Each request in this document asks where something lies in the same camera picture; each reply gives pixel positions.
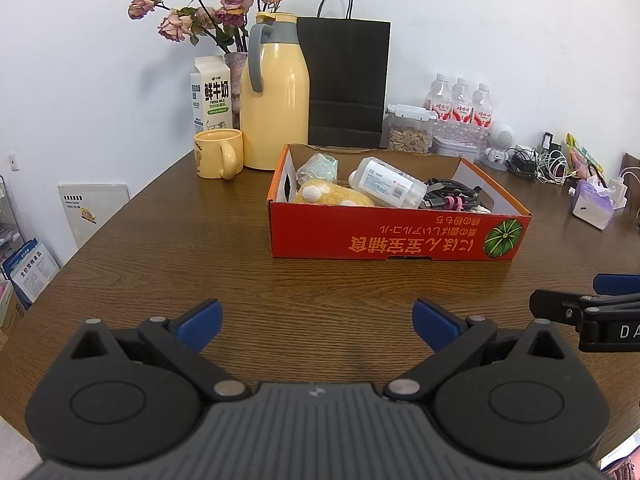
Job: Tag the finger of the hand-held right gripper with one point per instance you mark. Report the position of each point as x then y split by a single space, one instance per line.
555 305
620 285

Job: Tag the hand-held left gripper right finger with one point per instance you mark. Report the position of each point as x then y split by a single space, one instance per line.
435 327

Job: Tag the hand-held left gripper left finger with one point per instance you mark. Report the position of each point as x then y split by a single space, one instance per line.
200 326

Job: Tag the orange cardboard box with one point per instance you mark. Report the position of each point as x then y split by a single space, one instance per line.
400 240

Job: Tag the white plastic bottle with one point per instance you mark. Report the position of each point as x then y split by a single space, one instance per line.
390 182

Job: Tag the yellow and white plush toy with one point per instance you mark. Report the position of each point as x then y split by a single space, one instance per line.
335 195

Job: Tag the clear plastic bag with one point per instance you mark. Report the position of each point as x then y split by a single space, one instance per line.
317 167

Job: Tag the purple tissue pack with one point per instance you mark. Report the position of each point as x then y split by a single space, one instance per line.
592 205

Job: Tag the brown paper bag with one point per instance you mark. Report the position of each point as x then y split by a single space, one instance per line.
632 180

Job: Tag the colourful snack packets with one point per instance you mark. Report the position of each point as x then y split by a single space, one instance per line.
582 157

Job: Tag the yellow mug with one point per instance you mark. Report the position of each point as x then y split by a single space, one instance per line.
212 155

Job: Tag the white robot speaker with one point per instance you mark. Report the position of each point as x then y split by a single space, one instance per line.
502 135

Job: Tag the blue booklet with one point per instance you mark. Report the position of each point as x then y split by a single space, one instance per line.
30 270

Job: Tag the printed tin box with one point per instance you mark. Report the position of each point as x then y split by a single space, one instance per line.
455 147

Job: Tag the clear seed container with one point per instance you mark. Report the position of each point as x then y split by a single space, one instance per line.
407 137

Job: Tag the clear water bottle red label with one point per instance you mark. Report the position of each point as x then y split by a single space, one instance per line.
439 95
462 102
483 107

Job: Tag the white milk carton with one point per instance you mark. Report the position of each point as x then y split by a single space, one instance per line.
212 100

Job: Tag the yellow thermos jug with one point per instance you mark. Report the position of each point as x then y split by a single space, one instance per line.
275 110

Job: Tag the glass flower vase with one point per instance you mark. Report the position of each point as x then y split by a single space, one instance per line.
235 90

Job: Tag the black paper bag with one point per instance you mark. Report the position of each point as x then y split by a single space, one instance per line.
345 75

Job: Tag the wall socket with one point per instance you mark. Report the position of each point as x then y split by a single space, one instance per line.
13 161

